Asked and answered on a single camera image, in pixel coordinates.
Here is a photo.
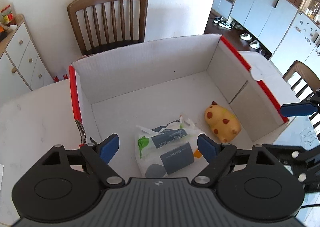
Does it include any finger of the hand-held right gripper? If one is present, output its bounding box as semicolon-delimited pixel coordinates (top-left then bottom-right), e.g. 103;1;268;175
264;144;320;192
280;93;320;118

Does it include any red and white cardboard box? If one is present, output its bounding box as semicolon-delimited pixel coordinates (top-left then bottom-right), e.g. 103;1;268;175
69;33;290;179

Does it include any tall pale blue cabinet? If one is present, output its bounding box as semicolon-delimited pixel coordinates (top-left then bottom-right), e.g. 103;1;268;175
229;0;299;61

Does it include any white refrigerator with magnets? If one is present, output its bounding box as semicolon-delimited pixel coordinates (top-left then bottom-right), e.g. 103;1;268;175
270;11;320;72

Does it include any tissue pack in plastic bag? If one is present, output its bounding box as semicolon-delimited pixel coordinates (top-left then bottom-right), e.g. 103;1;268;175
134;113;209;179

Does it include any white patterned desktop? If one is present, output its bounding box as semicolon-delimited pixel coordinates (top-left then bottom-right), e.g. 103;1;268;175
0;51;320;225

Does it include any red label jar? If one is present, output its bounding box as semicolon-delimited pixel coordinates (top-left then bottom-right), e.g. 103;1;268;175
1;5;15;25

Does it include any yellow spotted toy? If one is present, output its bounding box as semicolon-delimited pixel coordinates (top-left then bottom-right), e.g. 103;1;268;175
204;101;242;143

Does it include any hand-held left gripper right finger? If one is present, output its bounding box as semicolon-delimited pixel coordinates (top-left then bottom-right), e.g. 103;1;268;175
192;134;283;189

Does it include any white drawer cabinet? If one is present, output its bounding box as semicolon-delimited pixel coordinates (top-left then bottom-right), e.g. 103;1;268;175
0;14;54;104

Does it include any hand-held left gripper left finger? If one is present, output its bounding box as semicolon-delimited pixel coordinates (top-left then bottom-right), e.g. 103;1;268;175
41;133;125;188

